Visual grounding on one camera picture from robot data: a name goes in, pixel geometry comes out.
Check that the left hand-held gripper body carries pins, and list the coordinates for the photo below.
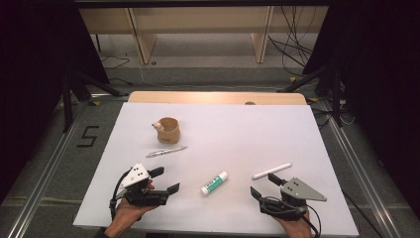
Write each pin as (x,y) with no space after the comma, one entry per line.
(136,175)

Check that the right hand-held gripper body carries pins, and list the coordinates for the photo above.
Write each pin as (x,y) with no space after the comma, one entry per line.
(297,191)

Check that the white pen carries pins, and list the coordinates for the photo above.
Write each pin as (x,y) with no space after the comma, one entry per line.
(271,171)

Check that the silver pen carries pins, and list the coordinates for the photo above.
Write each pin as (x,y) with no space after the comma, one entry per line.
(165,151)

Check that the green and white glue stick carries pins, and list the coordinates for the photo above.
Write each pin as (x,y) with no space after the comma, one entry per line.
(214,183)

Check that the person's right hand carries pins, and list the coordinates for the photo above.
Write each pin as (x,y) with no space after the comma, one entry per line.
(297,228)

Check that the person's left hand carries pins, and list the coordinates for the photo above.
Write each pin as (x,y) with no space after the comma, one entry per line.
(127,213)

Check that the black tripod stand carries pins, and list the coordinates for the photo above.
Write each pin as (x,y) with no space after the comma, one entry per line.
(67,105)
(336,99)

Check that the black curtain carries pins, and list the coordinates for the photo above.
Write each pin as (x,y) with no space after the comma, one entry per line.
(379,82)
(39,66)

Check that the light wooden bench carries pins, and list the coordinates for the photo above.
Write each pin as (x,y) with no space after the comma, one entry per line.
(198,20)

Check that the black overhead bar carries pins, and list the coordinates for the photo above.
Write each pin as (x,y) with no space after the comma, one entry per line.
(198,3)

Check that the aluminium floor rail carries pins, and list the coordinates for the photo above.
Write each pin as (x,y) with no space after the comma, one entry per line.
(43,178)
(360,172)

